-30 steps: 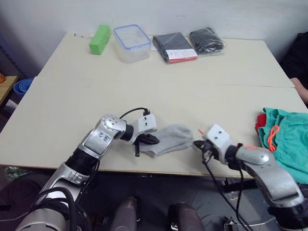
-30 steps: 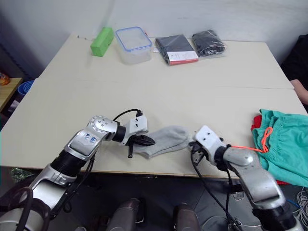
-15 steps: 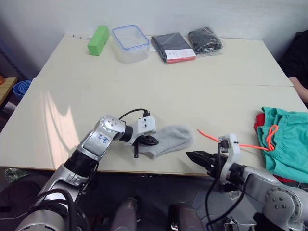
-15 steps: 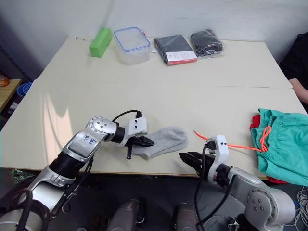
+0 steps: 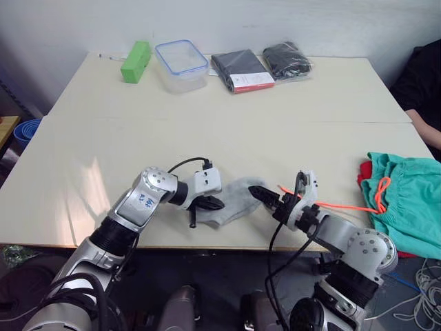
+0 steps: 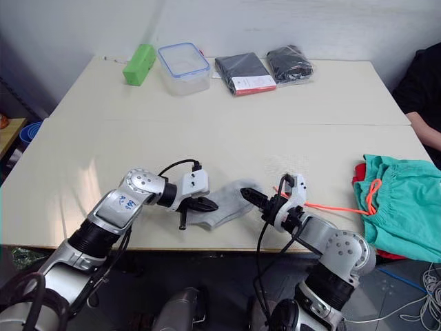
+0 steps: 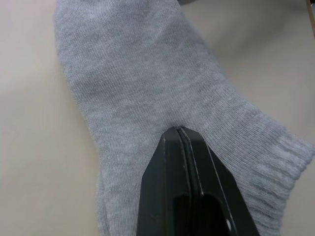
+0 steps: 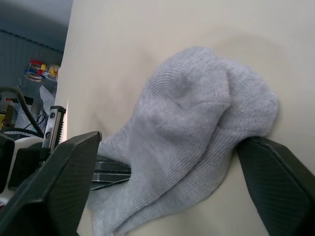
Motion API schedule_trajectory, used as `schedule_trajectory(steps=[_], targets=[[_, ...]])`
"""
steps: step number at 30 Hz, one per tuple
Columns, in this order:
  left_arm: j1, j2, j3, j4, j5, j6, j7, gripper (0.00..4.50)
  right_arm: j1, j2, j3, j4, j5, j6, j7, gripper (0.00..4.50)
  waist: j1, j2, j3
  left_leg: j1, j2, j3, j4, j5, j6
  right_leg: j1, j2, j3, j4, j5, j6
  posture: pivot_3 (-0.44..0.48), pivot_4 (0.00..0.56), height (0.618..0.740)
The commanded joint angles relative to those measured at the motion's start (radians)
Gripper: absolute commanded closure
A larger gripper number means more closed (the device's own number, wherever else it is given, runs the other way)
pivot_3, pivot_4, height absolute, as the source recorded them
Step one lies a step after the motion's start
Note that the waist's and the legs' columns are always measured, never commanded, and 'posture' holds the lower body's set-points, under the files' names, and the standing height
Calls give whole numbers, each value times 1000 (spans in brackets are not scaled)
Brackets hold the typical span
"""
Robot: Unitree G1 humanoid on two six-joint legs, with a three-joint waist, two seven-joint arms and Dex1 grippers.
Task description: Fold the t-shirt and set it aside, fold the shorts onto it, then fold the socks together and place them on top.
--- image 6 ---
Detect grey sock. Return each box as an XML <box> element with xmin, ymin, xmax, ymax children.
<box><xmin>187</xmin><ymin>178</ymin><xmax>260</xmax><ymax>230</ymax></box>

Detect white floor cable bundle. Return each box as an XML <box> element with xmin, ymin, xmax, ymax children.
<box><xmin>358</xmin><ymin>261</ymin><xmax>441</xmax><ymax>331</ymax></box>

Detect black garment in clear bag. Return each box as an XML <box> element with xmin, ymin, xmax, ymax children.
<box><xmin>265</xmin><ymin>44</ymin><xmax>316</xmax><ymax>88</ymax></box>

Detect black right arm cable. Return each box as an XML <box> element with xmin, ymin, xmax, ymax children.
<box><xmin>253</xmin><ymin>174</ymin><xmax>301</xmax><ymax>331</ymax></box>

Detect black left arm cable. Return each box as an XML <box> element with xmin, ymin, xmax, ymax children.
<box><xmin>158</xmin><ymin>159</ymin><xmax>204</xmax><ymax>180</ymax></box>

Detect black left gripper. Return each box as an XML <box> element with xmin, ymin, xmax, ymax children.
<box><xmin>173</xmin><ymin>194</ymin><xmax>220</xmax><ymax>232</ymax></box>

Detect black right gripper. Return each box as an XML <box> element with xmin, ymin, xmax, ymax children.
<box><xmin>240</xmin><ymin>188</ymin><xmax>289</xmax><ymax>229</ymax></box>

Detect orange shorts drawstring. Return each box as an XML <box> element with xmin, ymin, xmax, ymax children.
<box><xmin>273</xmin><ymin>179</ymin><xmax>382</xmax><ymax>217</ymax></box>

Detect black folded garment with label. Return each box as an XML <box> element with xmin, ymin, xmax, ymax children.
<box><xmin>214</xmin><ymin>52</ymin><xmax>278</xmax><ymax>98</ymax></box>

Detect wooden side table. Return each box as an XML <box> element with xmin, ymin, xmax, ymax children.
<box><xmin>0</xmin><ymin>117</ymin><xmax>28</xmax><ymax>161</ymax></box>

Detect dark rounded robot part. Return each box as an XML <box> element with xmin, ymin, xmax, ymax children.
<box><xmin>247</xmin><ymin>298</ymin><xmax>311</xmax><ymax>331</ymax></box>
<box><xmin>151</xmin><ymin>286</ymin><xmax>209</xmax><ymax>331</ymax></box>

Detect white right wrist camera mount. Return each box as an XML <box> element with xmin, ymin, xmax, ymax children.
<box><xmin>275</xmin><ymin>174</ymin><xmax>308</xmax><ymax>221</ymax></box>

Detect blue floor cable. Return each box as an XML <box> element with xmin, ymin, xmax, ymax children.
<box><xmin>376</xmin><ymin>266</ymin><xmax>429</xmax><ymax>294</ymax></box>

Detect green shorts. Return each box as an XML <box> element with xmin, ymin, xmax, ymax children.
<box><xmin>353</xmin><ymin>154</ymin><xmax>441</xmax><ymax>264</ymax></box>

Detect blue bucket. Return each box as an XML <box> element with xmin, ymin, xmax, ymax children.
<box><xmin>19</xmin><ymin>120</ymin><xmax>44</xmax><ymax>145</ymax></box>

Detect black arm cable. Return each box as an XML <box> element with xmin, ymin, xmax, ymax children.
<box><xmin>158</xmin><ymin>159</ymin><xmax>204</xmax><ymax>180</ymax></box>
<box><xmin>253</xmin><ymin>174</ymin><xmax>301</xmax><ymax>331</ymax></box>

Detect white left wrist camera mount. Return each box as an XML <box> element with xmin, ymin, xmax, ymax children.
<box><xmin>176</xmin><ymin>171</ymin><xmax>211</xmax><ymax>200</ymax></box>

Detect green rectangular box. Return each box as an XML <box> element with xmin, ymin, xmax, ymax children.
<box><xmin>122</xmin><ymin>43</ymin><xmax>156</xmax><ymax>87</ymax></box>

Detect clear container with blue lid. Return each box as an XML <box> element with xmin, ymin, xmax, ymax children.
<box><xmin>157</xmin><ymin>42</ymin><xmax>212</xmax><ymax>97</ymax></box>

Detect person in black shirt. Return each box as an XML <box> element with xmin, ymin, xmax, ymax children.
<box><xmin>391</xmin><ymin>41</ymin><xmax>441</xmax><ymax>163</ymax></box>

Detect red t-shirt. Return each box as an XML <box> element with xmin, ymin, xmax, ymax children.
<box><xmin>351</xmin><ymin>162</ymin><xmax>408</xmax><ymax>261</ymax></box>

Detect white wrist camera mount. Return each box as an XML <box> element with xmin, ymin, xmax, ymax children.
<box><xmin>176</xmin><ymin>171</ymin><xmax>211</xmax><ymax>200</ymax></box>
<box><xmin>275</xmin><ymin>174</ymin><xmax>308</xmax><ymax>221</ymax></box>

